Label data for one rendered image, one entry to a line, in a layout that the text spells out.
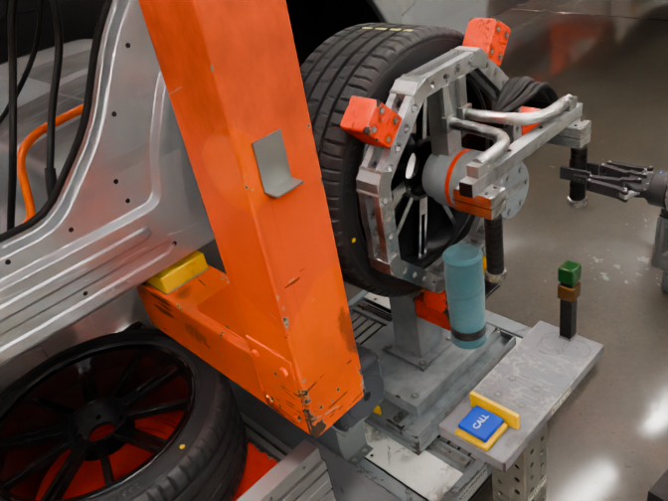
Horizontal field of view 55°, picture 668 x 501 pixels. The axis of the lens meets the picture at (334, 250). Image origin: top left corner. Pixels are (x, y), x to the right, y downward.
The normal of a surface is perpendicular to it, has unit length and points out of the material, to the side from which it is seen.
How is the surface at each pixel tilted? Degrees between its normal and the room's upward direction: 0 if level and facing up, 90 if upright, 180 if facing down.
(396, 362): 0
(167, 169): 90
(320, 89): 37
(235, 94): 90
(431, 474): 0
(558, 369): 0
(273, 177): 90
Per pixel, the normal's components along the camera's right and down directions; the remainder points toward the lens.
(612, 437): -0.17, -0.83
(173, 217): 0.69, 0.28
